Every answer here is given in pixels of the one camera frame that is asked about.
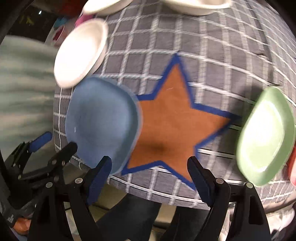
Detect blue square plate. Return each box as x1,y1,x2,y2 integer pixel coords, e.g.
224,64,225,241
65,75,142,174

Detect green square plate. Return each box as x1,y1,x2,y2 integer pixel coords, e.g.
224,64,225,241
236,86,295,186

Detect white round bowl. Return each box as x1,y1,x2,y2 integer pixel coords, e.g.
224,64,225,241
54,18,108,88

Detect pink square plate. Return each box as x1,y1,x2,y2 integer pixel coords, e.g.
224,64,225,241
287,145,296,186

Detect person's dark trouser legs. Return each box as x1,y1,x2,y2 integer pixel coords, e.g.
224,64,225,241
96,194,209,240

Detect teal striped curtain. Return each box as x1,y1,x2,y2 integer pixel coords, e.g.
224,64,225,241
1,35,57,158

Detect white round paint palette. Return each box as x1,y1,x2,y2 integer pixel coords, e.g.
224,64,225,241
45,14,95,48

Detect white bowl top left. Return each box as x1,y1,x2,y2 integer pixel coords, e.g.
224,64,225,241
82,0,132,16

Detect white bowl top centre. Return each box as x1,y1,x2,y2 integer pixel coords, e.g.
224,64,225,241
163,0,232,16

